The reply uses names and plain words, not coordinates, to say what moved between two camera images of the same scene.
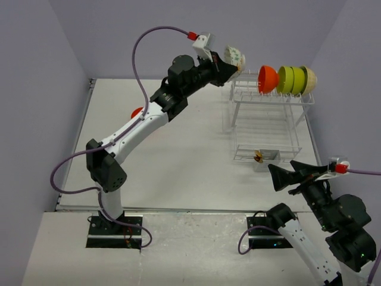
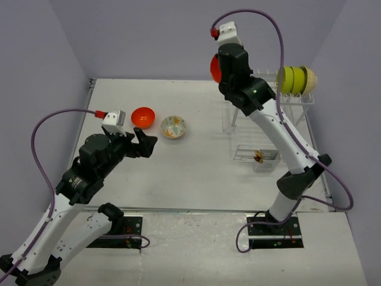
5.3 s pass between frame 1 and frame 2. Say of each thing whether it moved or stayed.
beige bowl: stayed
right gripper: moved
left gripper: moved
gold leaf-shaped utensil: stayed
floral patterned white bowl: moved
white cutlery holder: stayed
